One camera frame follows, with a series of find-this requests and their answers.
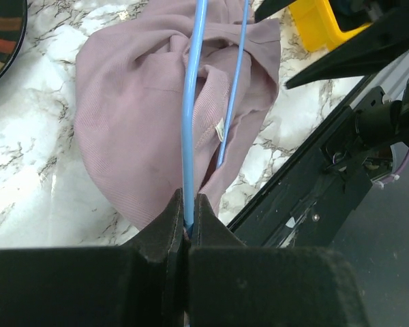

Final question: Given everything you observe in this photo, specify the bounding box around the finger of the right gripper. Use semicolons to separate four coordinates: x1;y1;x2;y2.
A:
286;1;409;89
254;0;296;22

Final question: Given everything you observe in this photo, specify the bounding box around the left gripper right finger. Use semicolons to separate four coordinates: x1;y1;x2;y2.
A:
187;194;368;326

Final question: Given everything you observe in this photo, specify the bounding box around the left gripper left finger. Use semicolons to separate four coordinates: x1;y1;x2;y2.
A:
0;191;184;326

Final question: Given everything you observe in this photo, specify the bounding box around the light blue wire hanger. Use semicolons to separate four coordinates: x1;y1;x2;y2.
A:
181;0;249;236

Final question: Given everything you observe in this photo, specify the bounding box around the mauve tank top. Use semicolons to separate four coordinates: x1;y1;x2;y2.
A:
74;1;281;229

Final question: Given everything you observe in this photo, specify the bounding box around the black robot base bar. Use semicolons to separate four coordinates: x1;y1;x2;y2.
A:
228;72;409;247

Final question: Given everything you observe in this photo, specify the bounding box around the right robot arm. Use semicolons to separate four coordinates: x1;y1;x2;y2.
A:
286;1;409;149

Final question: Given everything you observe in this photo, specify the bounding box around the yellow plastic bin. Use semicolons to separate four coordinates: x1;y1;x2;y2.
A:
288;0;370;52

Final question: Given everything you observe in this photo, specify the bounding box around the dark rimmed ceramic plate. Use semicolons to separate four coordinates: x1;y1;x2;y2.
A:
0;0;28;78

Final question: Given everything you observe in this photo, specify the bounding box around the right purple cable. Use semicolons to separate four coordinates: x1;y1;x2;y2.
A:
374;146;409;188

